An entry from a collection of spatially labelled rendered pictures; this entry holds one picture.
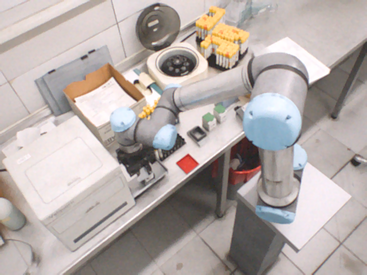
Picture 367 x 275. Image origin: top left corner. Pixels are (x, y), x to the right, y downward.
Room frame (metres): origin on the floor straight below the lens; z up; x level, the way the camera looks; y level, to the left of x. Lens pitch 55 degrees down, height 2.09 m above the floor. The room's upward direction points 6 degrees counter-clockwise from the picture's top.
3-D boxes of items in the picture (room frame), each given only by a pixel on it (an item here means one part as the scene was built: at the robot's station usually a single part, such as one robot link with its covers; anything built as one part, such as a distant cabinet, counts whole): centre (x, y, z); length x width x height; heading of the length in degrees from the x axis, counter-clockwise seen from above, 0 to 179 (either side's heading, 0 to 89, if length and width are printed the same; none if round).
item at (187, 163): (0.72, -0.01, 0.88); 0.07 x 0.07 x 0.01; 35
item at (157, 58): (1.18, -0.02, 0.94); 0.30 x 0.24 x 0.12; 26
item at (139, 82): (1.11, 0.15, 0.92); 0.24 x 0.12 x 0.10; 35
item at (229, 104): (1.02, -0.22, 0.92); 0.10 x 0.07 x 0.10; 127
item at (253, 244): (0.56, -0.33, 0.44); 0.20 x 0.20 x 0.87; 35
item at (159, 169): (0.64, 0.17, 0.92); 0.21 x 0.07 x 0.05; 125
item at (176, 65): (1.19, -0.01, 0.97); 0.15 x 0.15 x 0.07
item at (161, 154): (0.81, 0.08, 0.93); 0.17 x 0.09 x 0.11; 126
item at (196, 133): (0.85, -0.07, 0.89); 0.09 x 0.05 x 0.04; 34
